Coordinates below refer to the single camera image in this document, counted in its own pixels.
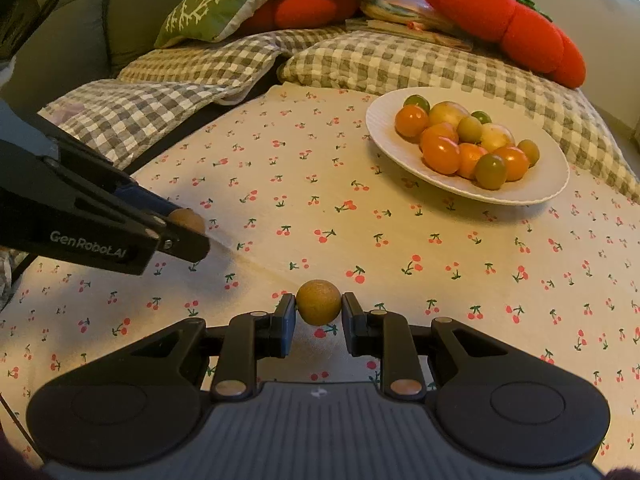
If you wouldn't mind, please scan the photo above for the black strapped bag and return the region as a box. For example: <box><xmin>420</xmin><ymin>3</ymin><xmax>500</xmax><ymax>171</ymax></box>
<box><xmin>0</xmin><ymin>0</ymin><xmax>71</xmax><ymax>61</ymax></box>

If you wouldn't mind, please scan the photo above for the grey checked blanket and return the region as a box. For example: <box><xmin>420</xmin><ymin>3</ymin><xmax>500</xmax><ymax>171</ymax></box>
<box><xmin>37</xmin><ymin>25</ymin><xmax>361</xmax><ymax>171</ymax></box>

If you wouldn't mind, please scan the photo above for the cherry print cloth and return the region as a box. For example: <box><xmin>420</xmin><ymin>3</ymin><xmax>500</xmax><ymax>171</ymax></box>
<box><xmin>0</xmin><ymin>82</ymin><xmax>640</xmax><ymax>471</ymax></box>

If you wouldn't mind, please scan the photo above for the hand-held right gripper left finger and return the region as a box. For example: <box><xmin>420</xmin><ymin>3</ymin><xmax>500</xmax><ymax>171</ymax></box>
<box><xmin>100</xmin><ymin>292</ymin><xmax>298</xmax><ymax>402</ymax></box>

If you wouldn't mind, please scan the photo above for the large pale yellow fruit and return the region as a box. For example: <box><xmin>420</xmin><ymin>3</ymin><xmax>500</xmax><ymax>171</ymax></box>
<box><xmin>479</xmin><ymin>123</ymin><xmax>516</xmax><ymax>153</ymax></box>
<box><xmin>428</xmin><ymin>101</ymin><xmax>471</xmax><ymax>128</ymax></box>

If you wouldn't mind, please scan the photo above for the pile of plastic bags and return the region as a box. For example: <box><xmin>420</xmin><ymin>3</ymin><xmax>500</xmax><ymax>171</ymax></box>
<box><xmin>360</xmin><ymin>0</ymin><xmax>451</xmax><ymax>26</ymax></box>

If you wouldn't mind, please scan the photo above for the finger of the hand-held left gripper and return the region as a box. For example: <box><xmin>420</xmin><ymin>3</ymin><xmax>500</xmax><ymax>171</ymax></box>
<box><xmin>149</xmin><ymin>219</ymin><xmax>211</xmax><ymax>264</ymax></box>
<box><xmin>47</xmin><ymin>142</ymin><xmax>179</xmax><ymax>217</ymax></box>

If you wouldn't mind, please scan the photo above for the plain red cushion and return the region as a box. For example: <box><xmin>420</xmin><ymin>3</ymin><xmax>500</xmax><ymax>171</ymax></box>
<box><xmin>237</xmin><ymin>0</ymin><xmax>362</xmax><ymax>36</ymax></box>

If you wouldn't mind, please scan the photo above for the white ribbed plate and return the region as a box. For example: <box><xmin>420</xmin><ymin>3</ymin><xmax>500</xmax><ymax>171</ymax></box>
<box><xmin>365</xmin><ymin>86</ymin><xmax>571</xmax><ymax>206</ymax></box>

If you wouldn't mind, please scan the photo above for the stack of magazines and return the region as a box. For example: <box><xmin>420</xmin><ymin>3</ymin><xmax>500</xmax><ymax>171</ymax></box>
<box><xmin>345</xmin><ymin>15</ymin><xmax>473</xmax><ymax>53</ymax></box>

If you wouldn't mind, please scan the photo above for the pink cloth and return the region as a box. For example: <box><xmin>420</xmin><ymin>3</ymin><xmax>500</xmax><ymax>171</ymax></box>
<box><xmin>47</xmin><ymin>102</ymin><xmax>86</xmax><ymax>123</ymax></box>

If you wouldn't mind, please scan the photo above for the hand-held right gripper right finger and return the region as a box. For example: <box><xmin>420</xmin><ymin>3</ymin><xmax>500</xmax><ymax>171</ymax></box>
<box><xmin>341</xmin><ymin>291</ymin><xmax>541</xmax><ymax>401</ymax></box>

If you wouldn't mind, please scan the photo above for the grey checked pillow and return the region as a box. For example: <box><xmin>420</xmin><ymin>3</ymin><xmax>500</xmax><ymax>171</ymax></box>
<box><xmin>276</xmin><ymin>30</ymin><xmax>640</xmax><ymax>206</ymax></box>

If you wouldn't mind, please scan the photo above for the red tomato shaped cushion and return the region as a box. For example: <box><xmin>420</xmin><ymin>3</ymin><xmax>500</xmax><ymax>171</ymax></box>
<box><xmin>418</xmin><ymin>0</ymin><xmax>587</xmax><ymax>88</ymax></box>

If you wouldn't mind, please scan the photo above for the grey-green sofa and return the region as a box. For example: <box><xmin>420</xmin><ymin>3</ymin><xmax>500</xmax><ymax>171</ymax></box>
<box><xmin>0</xmin><ymin>0</ymin><xmax>231</xmax><ymax>116</ymax></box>

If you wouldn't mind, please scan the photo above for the green branch pattern cushion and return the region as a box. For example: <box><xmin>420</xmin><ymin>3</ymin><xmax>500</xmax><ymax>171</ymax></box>
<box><xmin>154</xmin><ymin>0</ymin><xmax>296</xmax><ymax>50</ymax></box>

